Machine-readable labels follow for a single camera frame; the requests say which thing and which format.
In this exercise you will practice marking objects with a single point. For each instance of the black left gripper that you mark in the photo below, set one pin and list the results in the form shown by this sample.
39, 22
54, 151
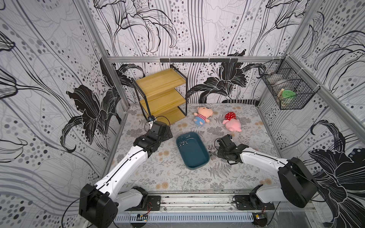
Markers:
167, 134

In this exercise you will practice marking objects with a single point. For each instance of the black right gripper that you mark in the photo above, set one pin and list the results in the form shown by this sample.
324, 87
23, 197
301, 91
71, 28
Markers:
223, 143

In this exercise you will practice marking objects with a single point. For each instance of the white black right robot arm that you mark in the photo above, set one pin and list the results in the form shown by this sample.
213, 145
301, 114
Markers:
296, 184

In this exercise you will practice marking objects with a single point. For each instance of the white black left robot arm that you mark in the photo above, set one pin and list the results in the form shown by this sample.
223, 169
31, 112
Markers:
100, 203

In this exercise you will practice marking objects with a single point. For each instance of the teal plastic storage tray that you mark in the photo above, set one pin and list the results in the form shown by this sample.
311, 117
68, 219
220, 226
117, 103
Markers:
194, 154

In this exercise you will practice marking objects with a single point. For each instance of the pink pig plush red dress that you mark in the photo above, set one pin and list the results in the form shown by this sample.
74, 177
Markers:
231, 123

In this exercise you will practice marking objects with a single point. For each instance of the floral table mat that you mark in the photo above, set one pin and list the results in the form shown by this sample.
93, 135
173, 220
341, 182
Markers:
166, 171

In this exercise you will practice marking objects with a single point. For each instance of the peach pig plush blue trousers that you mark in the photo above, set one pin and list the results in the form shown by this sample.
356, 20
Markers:
202, 116

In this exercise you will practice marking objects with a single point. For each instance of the wooden three-tier shelf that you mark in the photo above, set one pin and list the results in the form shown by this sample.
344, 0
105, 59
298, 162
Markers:
158, 95

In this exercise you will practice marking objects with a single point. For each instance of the green round lid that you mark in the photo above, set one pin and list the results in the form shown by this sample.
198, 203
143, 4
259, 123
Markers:
288, 94

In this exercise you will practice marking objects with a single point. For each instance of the aluminium front rail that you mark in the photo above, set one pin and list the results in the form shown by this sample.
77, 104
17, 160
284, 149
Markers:
214, 201

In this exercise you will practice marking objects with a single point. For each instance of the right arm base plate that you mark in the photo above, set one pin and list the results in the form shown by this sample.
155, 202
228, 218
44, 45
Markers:
247, 202

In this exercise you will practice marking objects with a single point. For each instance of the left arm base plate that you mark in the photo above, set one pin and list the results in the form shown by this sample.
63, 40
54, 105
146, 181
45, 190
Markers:
149, 203

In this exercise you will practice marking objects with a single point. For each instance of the white slotted cable duct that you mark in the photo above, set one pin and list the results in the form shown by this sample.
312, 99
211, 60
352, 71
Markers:
185, 217

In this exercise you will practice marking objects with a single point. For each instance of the black wire wall basket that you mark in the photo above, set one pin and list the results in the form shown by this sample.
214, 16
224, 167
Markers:
279, 75

